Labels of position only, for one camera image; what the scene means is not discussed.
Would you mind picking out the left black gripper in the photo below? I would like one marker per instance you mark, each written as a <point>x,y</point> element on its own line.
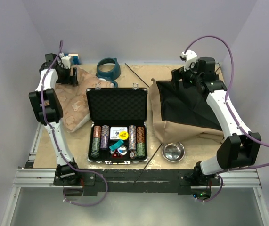
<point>72,80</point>

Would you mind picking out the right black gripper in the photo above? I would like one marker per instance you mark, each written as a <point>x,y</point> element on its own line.
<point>178,74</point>

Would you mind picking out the beige patterned pet cushion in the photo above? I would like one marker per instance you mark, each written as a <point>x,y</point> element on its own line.
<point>73,99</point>

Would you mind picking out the black poker chip case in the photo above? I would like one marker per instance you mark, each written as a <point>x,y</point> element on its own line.
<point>113,107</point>

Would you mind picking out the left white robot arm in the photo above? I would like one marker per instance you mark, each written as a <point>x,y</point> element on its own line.
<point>49,113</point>

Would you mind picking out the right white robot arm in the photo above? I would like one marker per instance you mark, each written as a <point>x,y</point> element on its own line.
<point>241,146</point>

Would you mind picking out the steel pet bowl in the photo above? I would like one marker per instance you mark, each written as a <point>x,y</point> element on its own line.
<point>173,152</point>

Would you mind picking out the blue and white box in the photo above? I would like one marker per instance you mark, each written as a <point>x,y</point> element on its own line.
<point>76,58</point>

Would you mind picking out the white playing card box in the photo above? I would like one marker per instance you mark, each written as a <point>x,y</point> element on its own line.
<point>115,132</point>

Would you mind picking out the yellow round dealer button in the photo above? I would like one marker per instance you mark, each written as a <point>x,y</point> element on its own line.
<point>123,135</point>

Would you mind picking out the teal cloth strip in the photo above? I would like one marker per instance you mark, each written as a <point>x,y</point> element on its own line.
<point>116,145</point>

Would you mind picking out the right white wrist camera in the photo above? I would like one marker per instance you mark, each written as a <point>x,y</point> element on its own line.
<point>189,57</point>

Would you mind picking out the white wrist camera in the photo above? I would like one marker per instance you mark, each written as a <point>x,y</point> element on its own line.
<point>189,57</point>
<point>65,61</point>

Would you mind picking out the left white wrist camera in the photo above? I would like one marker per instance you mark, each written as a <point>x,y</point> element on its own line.
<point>65,61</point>

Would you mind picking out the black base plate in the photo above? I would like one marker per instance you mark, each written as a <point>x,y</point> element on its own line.
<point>137,181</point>

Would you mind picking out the aluminium frame rail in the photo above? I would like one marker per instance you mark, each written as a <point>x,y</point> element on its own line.
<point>30,177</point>

